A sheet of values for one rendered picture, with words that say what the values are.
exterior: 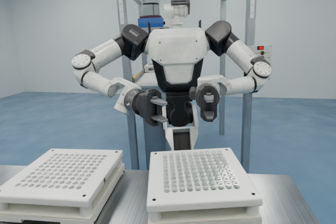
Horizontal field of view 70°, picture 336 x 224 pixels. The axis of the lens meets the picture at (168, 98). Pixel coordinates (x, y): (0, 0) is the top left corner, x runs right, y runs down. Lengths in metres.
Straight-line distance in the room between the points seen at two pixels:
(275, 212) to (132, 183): 0.38
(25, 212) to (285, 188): 0.65
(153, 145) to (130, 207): 1.70
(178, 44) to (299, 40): 4.37
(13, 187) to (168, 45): 0.77
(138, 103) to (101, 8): 5.37
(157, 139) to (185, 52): 1.33
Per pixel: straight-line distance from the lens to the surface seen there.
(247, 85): 1.05
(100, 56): 1.11
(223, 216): 0.59
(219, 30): 1.19
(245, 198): 0.57
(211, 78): 0.97
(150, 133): 2.29
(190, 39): 1.11
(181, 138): 1.21
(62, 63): 6.83
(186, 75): 1.13
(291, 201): 0.72
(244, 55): 1.15
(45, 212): 0.68
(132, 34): 1.17
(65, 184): 0.67
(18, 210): 0.72
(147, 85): 2.03
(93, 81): 1.01
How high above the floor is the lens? 1.27
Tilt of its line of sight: 14 degrees down
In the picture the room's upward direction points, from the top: 3 degrees counter-clockwise
